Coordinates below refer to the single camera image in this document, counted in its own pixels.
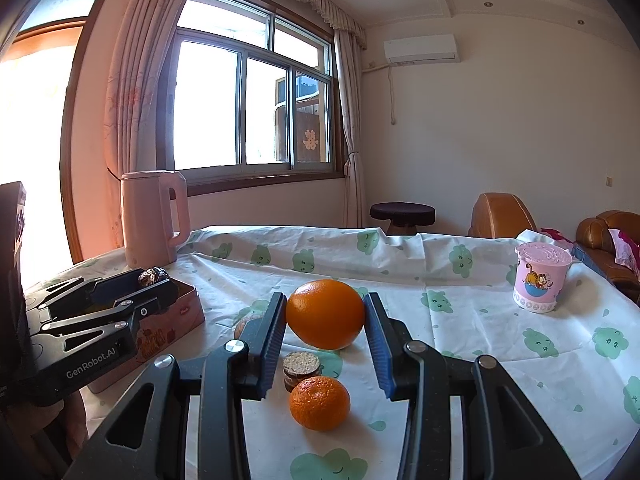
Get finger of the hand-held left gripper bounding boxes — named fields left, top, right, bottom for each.
left=25, top=267, right=146, bottom=322
left=42, top=279, right=179, bottom=351

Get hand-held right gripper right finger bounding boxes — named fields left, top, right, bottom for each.
left=362, top=291, right=583, bottom=480

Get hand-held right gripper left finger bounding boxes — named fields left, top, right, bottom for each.
left=62, top=292, right=288, bottom=480

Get dark foil chocolate ball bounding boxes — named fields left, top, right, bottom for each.
left=137, top=267, right=169, bottom=289

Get brown disc beige top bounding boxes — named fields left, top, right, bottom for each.
left=283, top=351, right=323, bottom=393

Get pink tin box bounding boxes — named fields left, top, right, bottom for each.
left=87, top=267, right=206, bottom=395

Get large orange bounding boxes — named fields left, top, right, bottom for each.
left=285, top=279, right=366, bottom=351

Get small orange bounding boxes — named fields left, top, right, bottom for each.
left=289, top=376, right=352, bottom=432

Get pink electric kettle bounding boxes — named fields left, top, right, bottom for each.
left=120, top=170, right=191, bottom=269

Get dark round stool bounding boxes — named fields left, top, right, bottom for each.
left=370, top=202, right=436, bottom=236

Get pink cartoon print cup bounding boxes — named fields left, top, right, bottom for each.
left=513, top=242, right=573, bottom=314

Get brown leather armchair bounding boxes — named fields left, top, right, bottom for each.
left=469, top=192, right=538, bottom=240

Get long pink floral curtain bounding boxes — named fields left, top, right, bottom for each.
left=102, top=0, right=201, bottom=251

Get pink floral cloth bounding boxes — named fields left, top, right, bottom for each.
left=540, top=228, right=576, bottom=251

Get narrow pale curtain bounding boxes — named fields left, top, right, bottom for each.
left=333, top=30, right=368, bottom=228

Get blue plaid cloth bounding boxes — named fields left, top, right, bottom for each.
left=572, top=242, right=601, bottom=267

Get brown leather sofa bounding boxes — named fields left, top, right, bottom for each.
left=575, top=210, right=640, bottom=306

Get pink floral blanket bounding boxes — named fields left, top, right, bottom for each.
left=607, top=228, right=640, bottom=281

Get white air conditioner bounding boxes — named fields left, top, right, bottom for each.
left=383, top=34, right=460, bottom=64

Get wooden frame glass door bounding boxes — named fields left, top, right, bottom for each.
left=0, top=0, right=123, bottom=286

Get wooden frame sliding window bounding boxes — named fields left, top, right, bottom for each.
left=160, top=0, right=348, bottom=196

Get white air conditioner hose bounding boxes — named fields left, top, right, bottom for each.
left=387, top=63, right=399, bottom=126

